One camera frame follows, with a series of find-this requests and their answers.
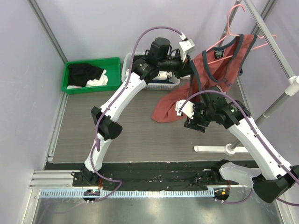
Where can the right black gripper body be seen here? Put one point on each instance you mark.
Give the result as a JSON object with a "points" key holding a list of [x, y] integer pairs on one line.
{"points": [[195, 123]]}

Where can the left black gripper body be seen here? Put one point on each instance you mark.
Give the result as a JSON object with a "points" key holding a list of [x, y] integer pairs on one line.
{"points": [[181, 66]]}

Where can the red tank top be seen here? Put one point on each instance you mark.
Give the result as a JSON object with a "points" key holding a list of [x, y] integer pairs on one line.
{"points": [[219, 66]]}

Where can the green plastic tray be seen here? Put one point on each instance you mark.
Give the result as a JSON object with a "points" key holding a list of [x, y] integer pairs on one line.
{"points": [[111, 65]]}

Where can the pink wire hanger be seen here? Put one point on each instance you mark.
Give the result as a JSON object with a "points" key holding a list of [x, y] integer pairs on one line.
{"points": [[226, 31]]}

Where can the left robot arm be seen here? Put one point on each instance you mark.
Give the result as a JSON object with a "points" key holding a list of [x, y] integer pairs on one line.
{"points": [[160, 57]]}

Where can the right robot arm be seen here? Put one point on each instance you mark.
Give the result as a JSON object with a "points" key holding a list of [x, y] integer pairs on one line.
{"points": [[274, 174]]}

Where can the white plastic basket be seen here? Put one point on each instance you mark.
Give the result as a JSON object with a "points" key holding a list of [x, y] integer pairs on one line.
{"points": [[167, 85]]}

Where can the white garment in tray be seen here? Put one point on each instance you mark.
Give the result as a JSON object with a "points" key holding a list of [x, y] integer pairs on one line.
{"points": [[102, 81]]}

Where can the grey clothes rack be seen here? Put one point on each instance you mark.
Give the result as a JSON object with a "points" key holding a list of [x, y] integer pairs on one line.
{"points": [[231, 149]]}

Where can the black garment in tray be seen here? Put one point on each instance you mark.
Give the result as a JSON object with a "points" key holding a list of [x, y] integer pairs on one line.
{"points": [[80, 73]]}

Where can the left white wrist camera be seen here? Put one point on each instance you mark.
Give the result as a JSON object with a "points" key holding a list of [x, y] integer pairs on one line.
{"points": [[186, 46]]}

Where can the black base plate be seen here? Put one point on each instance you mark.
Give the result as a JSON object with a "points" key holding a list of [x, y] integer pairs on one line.
{"points": [[151, 176]]}

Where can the white slotted cable duct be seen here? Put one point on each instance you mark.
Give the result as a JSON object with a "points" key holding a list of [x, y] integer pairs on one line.
{"points": [[92, 193]]}

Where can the grey aluminium frame post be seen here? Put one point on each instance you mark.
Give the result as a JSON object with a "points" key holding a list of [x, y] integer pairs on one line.
{"points": [[45, 25]]}

